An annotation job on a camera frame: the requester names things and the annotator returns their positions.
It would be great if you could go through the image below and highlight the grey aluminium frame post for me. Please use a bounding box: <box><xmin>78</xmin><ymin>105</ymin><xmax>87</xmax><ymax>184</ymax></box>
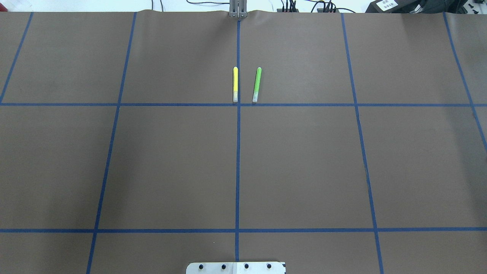
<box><xmin>229</xmin><ymin>0</ymin><xmax>248</xmax><ymax>19</ymax></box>

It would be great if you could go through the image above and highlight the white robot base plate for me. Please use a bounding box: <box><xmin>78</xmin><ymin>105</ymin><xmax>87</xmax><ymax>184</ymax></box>
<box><xmin>186</xmin><ymin>261</ymin><xmax>286</xmax><ymax>274</ymax></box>

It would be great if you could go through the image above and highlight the green highlighter pen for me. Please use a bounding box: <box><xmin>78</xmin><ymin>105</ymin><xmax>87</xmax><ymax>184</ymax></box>
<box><xmin>252</xmin><ymin>67</ymin><xmax>262</xmax><ymax>104</ymax></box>

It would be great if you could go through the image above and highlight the black power adapter box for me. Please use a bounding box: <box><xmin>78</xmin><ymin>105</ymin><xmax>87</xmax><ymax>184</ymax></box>
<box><xmin>365</xmin><ymin>0</ymin><xmax>427</xmax><ymax>14</ymax></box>

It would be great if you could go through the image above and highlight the yellow highlighter pen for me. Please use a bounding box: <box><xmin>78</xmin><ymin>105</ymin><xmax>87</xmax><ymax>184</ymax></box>
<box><xmin>232</xmin><ymin>66</ymin><xmax>239</xmax><ymax>103</ymax></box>

